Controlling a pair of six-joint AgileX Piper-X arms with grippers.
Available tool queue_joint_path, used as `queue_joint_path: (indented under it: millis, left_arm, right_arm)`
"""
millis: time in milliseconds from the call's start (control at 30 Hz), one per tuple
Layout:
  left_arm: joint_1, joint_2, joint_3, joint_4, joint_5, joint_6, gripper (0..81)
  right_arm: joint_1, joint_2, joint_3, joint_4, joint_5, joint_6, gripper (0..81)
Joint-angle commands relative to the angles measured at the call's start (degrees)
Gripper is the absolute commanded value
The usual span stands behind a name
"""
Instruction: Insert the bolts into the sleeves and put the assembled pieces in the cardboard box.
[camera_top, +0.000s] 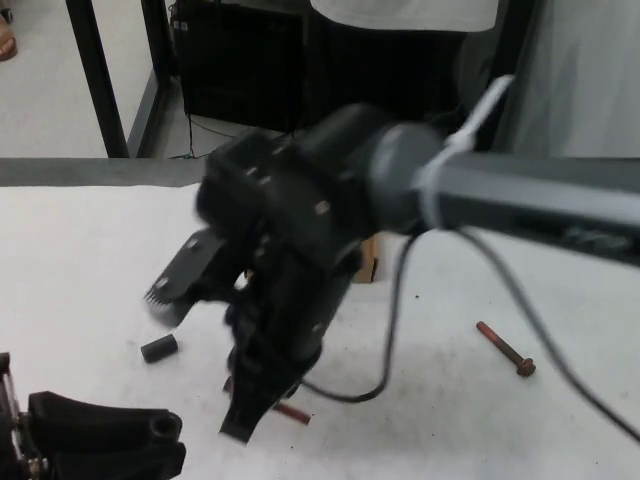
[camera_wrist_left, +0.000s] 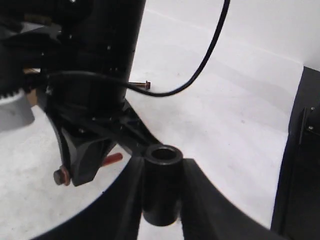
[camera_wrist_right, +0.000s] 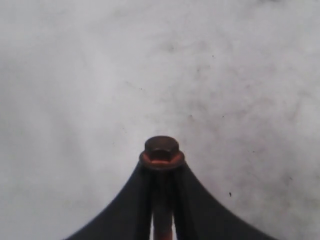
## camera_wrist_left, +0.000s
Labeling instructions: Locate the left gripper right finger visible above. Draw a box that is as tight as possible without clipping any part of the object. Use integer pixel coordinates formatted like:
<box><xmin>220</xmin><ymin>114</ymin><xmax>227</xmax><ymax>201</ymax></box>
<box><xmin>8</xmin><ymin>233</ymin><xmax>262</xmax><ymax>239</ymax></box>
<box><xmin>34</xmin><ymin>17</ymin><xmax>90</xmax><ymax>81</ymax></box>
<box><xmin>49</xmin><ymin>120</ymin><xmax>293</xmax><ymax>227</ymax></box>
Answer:
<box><xmin>180</xmin><ymin>158</ymin><xmax>285</xmax><ymax>240</ymax></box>

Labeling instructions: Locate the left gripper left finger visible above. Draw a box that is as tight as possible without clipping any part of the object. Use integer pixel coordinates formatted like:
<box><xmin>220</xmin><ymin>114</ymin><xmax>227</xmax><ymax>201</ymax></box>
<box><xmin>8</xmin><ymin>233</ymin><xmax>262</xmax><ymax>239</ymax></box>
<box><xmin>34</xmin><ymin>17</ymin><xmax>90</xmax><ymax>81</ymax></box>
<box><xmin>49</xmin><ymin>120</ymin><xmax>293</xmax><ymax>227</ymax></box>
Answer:
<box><xmin>32</xmin><ymin>157</ymin><xmax>145</xmax><ymax>240</ymax></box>

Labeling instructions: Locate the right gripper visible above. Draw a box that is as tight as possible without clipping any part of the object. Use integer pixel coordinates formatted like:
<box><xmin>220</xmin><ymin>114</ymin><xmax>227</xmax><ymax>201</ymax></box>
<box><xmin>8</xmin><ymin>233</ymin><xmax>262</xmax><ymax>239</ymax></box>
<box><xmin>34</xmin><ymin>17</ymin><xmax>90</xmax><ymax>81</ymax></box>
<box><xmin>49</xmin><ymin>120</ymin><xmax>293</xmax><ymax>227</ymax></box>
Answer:
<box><xmin>36</xmin><ymin>74</ymin><xmax>164</xmax><ymax>187</ymax></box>

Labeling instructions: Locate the black cylindrical sleeve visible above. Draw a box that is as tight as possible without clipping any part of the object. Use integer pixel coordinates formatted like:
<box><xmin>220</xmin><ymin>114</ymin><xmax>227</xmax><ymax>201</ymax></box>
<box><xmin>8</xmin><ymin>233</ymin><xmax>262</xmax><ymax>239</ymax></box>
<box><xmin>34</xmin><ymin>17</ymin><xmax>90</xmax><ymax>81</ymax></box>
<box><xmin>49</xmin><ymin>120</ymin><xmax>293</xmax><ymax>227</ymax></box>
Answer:
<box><xmin>141</xmin><ymin>144</ymin><xmax>185</xmax><ymax>226</ymax></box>

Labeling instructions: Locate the copper-coloured flange bolt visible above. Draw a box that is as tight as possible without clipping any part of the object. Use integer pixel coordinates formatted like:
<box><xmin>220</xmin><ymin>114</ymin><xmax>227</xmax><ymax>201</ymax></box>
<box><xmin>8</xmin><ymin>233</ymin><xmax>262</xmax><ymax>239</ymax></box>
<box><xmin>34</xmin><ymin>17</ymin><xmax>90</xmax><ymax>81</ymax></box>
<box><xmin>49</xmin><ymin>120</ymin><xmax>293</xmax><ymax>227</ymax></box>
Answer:
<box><xmin>129</xmin><ymin>80</ymin><xmax>152</xmax><ymax>91</ymax></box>
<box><xmin>53</xmin><ymin>152</ymin><xmax>124</xmax><ymax>187</ymax></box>

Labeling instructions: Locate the black metal housing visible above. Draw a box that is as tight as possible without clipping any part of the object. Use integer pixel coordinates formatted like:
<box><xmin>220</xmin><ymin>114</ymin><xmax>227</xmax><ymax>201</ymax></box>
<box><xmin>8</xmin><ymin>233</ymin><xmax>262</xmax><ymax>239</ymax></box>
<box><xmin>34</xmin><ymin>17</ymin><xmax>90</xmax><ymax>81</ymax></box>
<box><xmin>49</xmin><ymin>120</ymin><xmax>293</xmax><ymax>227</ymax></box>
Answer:
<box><xmin>271</xmin><ymin>65</ymin><xmax>320</xmax><ymax>240</ymax></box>

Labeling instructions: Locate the black cable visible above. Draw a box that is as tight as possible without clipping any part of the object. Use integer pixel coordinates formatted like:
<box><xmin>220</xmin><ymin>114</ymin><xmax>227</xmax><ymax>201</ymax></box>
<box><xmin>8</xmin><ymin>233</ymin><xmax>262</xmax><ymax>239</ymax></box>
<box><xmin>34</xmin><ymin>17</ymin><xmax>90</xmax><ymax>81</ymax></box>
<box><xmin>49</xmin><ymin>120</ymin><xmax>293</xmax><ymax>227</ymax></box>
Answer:
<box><xmin>46</xmin><ymin>0</ymin><xmax>231</xmax><ymax>97</ymax></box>

